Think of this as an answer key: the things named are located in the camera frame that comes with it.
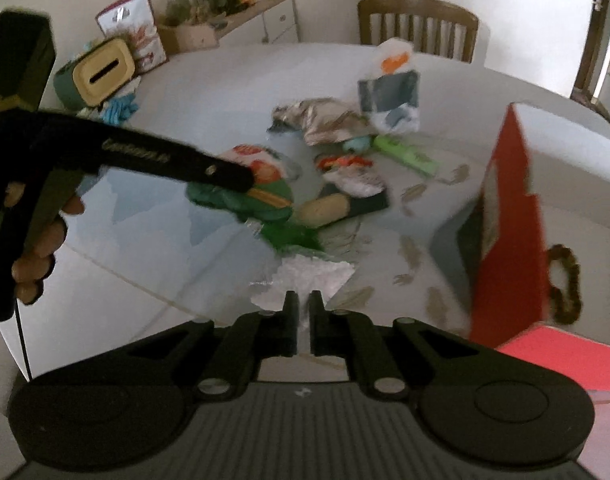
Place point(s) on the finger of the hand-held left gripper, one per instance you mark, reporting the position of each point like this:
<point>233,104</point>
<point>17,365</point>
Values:
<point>150,152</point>

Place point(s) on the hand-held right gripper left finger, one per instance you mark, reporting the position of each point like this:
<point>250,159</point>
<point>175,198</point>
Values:
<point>290,310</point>

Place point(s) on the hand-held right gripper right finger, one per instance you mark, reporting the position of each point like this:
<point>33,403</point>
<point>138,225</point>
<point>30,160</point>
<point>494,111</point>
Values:
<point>316,310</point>

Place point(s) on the green snack packet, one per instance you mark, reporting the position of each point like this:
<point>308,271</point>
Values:
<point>265,195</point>

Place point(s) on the red orange plush toy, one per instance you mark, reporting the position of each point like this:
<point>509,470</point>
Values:
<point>347,172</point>

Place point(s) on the silver foil bag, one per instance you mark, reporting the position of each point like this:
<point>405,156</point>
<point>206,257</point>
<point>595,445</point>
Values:
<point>325,120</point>

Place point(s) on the green tube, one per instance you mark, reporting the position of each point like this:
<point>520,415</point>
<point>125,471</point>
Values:
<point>407,155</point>

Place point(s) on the red and white cardboard box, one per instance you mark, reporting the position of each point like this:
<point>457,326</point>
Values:
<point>510,240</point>

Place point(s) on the person's left hand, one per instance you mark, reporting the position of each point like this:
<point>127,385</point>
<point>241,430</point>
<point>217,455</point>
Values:
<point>40,255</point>

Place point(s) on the blue cloth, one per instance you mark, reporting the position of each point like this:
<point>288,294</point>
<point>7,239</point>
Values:
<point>119,109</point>

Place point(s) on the green plastic wrapper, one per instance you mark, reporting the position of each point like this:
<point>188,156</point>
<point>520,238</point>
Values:
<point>292,237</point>

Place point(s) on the green tissue box wooden lid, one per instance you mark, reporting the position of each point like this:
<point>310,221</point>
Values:
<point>97,72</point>

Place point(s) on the dark flat pouch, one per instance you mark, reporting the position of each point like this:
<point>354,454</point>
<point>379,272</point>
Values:
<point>370,205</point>

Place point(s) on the small brown cardboard box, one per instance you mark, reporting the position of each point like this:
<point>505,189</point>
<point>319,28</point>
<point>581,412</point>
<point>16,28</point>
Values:
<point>190,37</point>

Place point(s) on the red and white carton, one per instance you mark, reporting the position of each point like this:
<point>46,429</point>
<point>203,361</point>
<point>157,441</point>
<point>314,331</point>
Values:
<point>132,30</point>

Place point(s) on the small blue object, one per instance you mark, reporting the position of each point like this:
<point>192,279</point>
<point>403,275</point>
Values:
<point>357,145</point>

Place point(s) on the white cabinet with wooden top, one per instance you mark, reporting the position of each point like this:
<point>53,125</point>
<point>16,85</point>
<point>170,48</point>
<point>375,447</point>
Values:
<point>275,17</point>

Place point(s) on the white plastic bag orange print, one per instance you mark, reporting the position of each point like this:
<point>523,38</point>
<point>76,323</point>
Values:
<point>390,90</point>

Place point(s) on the pink flat folder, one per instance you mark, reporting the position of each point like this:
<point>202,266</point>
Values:
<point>565,355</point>

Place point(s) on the wooden chair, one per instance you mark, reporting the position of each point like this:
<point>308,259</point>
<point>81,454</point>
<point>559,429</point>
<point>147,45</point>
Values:
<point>417,22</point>

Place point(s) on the wooden door frame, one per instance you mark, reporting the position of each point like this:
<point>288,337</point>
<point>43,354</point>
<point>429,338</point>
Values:
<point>592,30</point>

